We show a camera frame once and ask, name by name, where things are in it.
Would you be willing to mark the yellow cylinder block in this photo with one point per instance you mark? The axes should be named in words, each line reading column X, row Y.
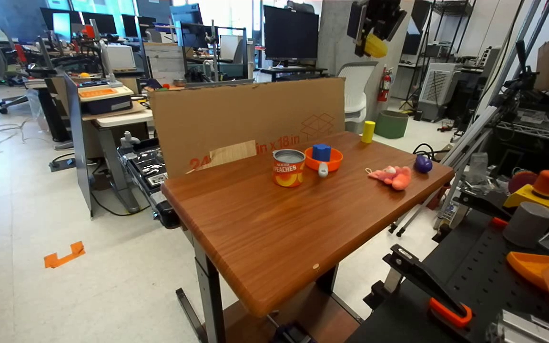
column 368, row 131

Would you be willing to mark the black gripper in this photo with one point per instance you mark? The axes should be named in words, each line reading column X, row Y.
column 379, row 18

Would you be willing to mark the orange labelled tin can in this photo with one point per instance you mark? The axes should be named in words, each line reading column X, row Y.
column 287, row 167

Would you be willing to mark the pink toy shoe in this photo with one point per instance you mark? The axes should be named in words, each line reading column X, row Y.
column 392, row 177

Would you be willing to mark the wooden table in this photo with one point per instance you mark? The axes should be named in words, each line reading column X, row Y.
column 267, row 257

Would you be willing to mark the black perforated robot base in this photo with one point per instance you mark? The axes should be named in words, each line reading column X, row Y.
column 470, row 264

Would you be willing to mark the grey round disc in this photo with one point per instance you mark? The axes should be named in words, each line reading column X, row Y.
column 526, row 226

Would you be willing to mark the black orange clamp left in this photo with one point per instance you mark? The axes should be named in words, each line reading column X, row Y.
column 440, row 300

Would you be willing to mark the blue cup in pan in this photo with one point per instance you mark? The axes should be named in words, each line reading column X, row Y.
column 320, row 154

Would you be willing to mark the brown cardboard backboard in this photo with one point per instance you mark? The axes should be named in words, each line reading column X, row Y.
column 196, row 123

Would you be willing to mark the yellow box red button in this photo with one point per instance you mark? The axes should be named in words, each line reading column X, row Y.
column 528, row 188

